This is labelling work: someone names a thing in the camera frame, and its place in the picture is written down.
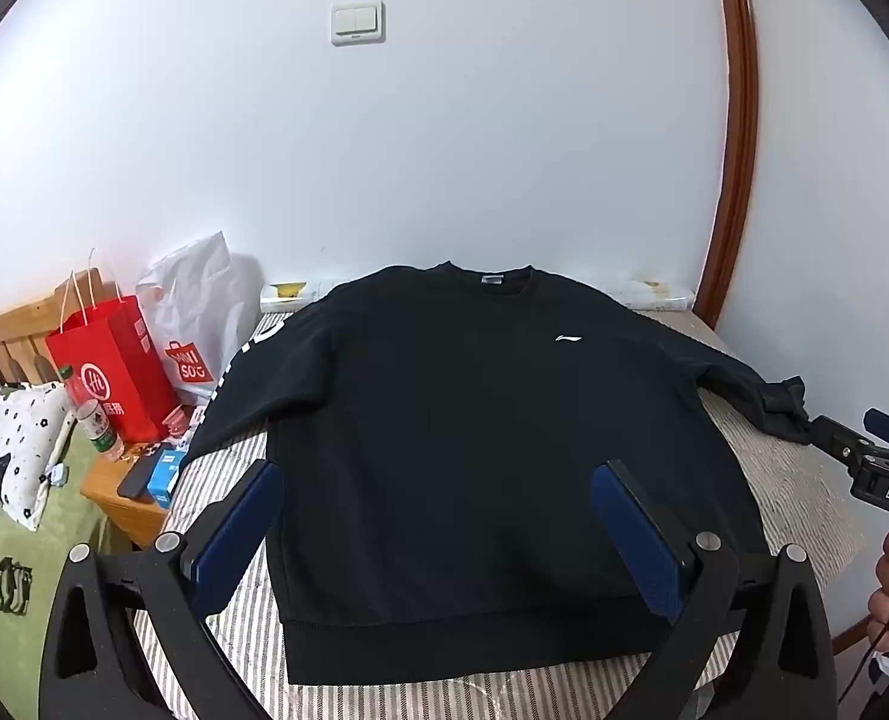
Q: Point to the blue box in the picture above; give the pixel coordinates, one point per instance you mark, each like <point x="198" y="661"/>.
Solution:
<point x="165" y="476"/>

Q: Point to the white Miniso plastic bag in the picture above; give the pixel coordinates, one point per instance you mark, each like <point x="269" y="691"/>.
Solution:
<point x="200" y="303"/>

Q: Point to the green bed sheet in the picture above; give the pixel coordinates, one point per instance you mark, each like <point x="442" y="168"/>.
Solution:
<point x="68" y="519"/>

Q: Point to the small pink container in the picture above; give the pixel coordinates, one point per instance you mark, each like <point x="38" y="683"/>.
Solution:
<point x="181" y="423"/>

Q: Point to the black phone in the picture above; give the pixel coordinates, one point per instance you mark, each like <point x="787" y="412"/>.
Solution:
<point x="135" y="481"/>

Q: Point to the wooden nightstand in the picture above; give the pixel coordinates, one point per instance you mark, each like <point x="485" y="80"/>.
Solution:
<point x="132" y="510"/>

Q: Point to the striped mattress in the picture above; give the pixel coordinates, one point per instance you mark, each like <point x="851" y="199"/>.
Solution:
<point x="796" y="501"/>

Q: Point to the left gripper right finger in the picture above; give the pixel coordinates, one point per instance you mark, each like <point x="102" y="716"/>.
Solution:
<point x="657" y="562"/>

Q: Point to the black sweatshirt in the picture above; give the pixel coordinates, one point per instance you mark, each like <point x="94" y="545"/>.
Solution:
<point x="438" y="430"/>

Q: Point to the white polka dot pillow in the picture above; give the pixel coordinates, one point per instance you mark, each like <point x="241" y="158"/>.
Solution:
<point x="35" y="423"/>

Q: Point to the red paper shopping bag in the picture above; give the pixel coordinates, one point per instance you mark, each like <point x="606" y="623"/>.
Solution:
<point x="103" y="337"/>

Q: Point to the brown wooden door frame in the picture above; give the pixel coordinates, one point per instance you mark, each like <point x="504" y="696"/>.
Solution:
<point x="739" y="156"/>

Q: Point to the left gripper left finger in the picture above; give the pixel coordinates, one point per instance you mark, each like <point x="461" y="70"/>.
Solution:
<point x="224" y="538"/>

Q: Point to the plastic water bottle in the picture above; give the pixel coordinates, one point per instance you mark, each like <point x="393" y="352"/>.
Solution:
<point x="91" y="415"/>

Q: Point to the white light switch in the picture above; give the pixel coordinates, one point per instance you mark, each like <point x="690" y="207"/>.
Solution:
<point x="357" y="23"/>

